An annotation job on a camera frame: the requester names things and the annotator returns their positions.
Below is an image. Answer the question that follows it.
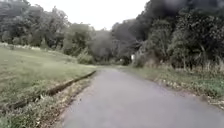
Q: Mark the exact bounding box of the grey asphalt path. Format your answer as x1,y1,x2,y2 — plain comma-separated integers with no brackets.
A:
57,67,224,128

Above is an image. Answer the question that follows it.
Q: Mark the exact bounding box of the grass verge with leaves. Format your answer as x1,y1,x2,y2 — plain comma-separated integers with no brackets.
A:
116,64,224,110

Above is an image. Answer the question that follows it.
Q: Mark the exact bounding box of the wood of trees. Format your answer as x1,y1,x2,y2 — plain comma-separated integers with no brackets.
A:
0,0,224,72

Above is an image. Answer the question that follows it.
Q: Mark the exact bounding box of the sloping grass field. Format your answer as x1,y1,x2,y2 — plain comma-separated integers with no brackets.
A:
0,43,101,128

